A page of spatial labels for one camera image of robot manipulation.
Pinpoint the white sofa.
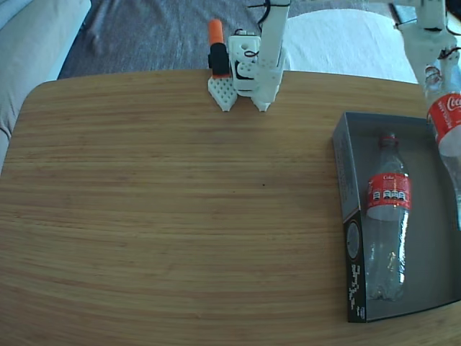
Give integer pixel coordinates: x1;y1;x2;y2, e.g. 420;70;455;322
0;0;93;170

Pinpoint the clear bottle barcode red label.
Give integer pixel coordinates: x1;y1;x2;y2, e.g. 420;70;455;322
365;133;413;302

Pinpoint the clear bottle Reciclame red label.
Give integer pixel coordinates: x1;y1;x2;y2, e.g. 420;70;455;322
423;64;461;231

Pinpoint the grey cardboard box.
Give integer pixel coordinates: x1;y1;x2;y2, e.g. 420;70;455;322
331;111;461;324

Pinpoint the blue grey fabric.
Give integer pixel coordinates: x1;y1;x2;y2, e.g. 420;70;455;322
390;0;461;91

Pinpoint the grey blanket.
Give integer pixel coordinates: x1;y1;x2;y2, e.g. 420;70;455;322
57;0;397;80

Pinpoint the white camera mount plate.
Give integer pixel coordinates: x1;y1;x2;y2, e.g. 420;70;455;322
390;2;421;28

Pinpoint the white cloth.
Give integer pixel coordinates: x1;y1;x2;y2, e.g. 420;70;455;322
286;9;422;86

